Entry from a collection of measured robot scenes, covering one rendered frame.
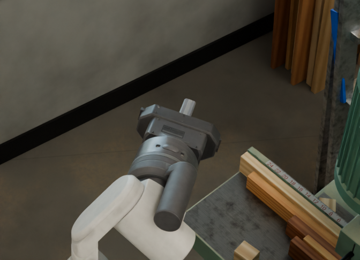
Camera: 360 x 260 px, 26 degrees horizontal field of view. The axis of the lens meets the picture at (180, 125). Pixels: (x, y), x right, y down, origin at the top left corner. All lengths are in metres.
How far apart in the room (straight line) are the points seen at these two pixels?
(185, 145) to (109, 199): 0.15
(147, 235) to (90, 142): 1.91
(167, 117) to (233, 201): 0.51
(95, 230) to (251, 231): 0.64
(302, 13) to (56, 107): 0.94
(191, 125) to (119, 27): 1.64
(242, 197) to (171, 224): 0.66
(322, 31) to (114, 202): 1.98
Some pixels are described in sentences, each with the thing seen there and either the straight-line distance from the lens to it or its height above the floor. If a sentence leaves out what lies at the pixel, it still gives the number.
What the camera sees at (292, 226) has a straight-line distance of 1.52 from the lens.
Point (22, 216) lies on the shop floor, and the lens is 2.71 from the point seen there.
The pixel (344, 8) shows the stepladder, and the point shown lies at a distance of 2.14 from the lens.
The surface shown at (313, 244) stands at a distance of 1.49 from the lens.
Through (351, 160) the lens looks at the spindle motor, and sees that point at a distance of 1.19.
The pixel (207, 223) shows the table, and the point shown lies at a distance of 1.56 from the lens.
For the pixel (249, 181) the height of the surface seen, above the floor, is 0.93.
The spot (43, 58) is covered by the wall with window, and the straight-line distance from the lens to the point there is 2.63.
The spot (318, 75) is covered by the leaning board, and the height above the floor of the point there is 0.10.
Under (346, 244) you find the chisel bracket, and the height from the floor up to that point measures 1.05.
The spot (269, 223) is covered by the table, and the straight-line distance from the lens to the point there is 1.57.
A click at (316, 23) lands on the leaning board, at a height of 0.31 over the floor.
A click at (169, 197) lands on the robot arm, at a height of 1.42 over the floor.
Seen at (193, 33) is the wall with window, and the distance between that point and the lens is 2.99.
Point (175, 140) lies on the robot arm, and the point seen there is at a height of 1.39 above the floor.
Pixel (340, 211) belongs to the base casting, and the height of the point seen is 0.80.
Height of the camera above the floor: 2.20
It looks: 49 degrees down
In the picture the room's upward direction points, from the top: straight up
